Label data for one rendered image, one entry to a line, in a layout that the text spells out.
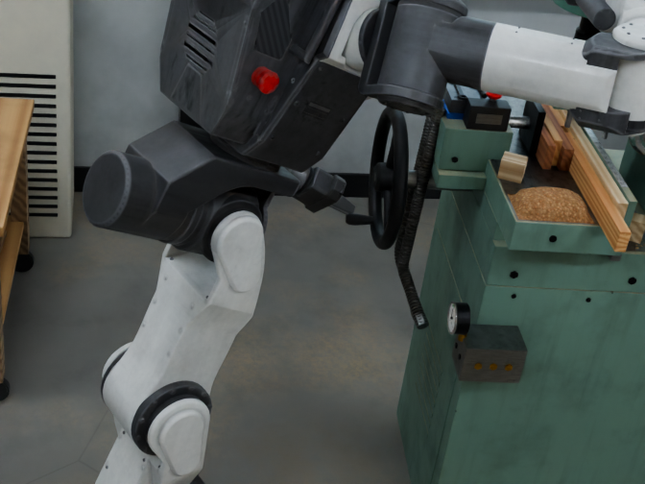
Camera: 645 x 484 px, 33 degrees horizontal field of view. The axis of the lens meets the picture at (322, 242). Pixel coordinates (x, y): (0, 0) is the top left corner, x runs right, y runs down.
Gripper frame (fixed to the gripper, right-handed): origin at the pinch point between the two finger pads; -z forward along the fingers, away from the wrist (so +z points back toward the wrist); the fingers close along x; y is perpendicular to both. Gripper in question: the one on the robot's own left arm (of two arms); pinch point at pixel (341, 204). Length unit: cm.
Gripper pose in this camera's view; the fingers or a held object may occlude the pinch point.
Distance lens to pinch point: 225.3
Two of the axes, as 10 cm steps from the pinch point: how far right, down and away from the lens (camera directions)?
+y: 3.0, -8.5, 4.3
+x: 5.2, -2.3, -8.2
